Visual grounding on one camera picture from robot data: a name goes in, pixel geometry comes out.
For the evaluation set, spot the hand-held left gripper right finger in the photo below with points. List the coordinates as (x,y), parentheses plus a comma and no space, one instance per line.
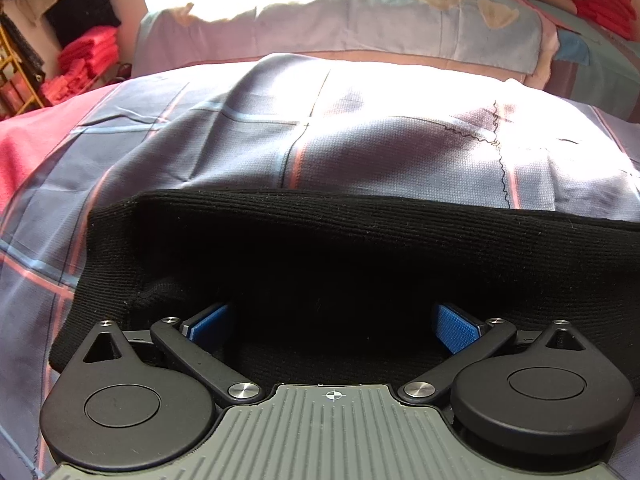
(454,329)

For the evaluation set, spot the teal plaid folded quilt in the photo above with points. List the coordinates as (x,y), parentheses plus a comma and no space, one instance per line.
(590,60)

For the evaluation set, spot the black knit pants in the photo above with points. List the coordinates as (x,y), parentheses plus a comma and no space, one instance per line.
(350,260)

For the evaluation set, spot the plaid bed sheet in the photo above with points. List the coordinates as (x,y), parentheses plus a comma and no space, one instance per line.
(350,150)

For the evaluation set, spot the light blue patched pillow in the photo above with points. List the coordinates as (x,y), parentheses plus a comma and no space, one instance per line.
(350,15)

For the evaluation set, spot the red folded clothes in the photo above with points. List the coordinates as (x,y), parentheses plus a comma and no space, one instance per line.
(610,0)

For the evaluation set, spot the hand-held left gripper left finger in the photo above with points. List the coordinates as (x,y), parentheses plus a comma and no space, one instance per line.
(212,324)

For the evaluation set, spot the gold metal rack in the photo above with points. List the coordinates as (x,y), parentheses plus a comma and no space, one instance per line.
(17,80)

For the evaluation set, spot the black hanging clothes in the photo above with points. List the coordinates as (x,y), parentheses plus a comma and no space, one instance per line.
(85,10)

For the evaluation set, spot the stack of pink folded clothes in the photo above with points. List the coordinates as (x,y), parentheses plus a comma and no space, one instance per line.
(80,65)

